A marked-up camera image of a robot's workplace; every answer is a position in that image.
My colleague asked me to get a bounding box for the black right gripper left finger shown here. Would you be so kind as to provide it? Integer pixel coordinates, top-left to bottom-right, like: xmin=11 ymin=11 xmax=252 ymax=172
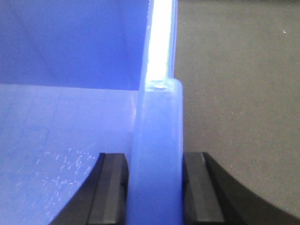
xmin=51 ymin=153 xmax=129 ymax=225

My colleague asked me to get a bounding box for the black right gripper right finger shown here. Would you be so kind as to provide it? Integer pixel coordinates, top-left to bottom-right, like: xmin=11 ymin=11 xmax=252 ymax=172
xmin=183 ymin=152 xmax=300 ymax=225

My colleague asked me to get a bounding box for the large blue plastic bin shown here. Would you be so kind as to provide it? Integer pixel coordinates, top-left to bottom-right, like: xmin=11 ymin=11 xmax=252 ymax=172
xmin=0 ymin=0 xmax=183 ymax=225

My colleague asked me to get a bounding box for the black conveyor belt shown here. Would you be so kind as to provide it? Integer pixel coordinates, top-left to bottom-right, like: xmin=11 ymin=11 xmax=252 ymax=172
xmin=175 ymin=0 xmax=300 ymax=216

